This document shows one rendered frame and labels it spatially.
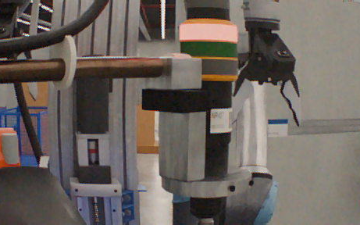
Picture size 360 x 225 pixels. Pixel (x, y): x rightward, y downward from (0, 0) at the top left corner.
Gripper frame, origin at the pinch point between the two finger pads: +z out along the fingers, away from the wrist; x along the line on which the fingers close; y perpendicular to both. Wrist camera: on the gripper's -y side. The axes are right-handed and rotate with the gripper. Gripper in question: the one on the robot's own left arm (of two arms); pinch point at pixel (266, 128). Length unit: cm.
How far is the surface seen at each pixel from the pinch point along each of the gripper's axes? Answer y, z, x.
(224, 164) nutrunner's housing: -52, -4, 24
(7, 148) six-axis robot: 334, 57, 100
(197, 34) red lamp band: -52, -13, 26
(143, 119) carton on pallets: 870, 83, -102
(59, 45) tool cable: -58, -12, 36
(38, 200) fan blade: -46, 1, 39
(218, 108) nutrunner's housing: -52, -8, 25
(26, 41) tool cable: -60, -12, 38
